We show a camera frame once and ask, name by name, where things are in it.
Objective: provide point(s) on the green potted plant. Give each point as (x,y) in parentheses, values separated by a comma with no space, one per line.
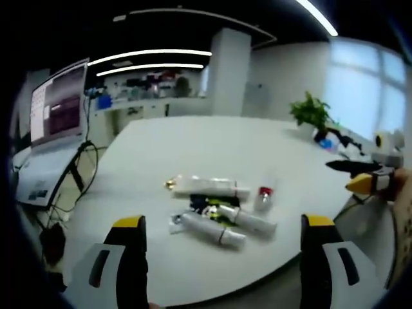
(310,109)

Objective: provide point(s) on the white monitor stand base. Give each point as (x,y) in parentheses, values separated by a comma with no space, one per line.
(42,174)

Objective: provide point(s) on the long white gold-capped skincare tube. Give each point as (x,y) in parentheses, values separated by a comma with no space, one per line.
(209,187)

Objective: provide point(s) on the blue box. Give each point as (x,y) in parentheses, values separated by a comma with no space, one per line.
(103,102)

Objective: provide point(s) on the small clear skincare packet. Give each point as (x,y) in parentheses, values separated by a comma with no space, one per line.
(175,223)

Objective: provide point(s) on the clutter of small desk items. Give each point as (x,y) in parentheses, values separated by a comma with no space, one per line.
(338,141)

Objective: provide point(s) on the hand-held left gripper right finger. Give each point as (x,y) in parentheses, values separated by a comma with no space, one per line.
(334,257)

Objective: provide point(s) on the white background counter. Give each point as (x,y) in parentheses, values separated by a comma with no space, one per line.
(151,104)

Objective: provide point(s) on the computer monitor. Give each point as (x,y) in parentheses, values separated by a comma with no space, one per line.
(59,106)

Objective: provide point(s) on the person's right hand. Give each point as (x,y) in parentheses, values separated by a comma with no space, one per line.
(402,185)

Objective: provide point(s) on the ceiling light strip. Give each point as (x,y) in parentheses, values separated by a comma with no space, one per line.
(151,55)
(317,16)
(149,69)

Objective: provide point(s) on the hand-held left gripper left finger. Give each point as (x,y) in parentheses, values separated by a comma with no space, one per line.
(106,257)

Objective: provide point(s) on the clear red-capped skincare bottle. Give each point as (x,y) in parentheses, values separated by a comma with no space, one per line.
(265,194)

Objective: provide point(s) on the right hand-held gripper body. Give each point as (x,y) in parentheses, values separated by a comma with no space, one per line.
(387,148)

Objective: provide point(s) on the dark yellow-green skincare packet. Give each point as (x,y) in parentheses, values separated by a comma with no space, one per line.
(209,203)

